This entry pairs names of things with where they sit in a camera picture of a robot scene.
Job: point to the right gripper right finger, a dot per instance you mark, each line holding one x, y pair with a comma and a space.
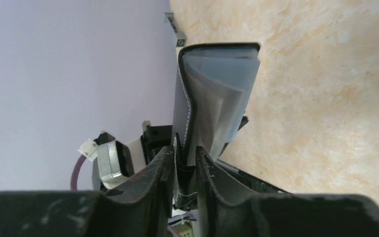
227, 208

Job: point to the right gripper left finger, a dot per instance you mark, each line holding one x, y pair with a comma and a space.
139, 207

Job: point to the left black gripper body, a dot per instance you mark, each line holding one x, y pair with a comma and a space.
153, 139

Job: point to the black leather card holder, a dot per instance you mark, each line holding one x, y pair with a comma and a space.
213, 86

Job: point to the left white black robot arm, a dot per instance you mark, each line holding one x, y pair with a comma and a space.
247, 179

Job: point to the small grey tool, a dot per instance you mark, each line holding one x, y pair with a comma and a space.
179, 37

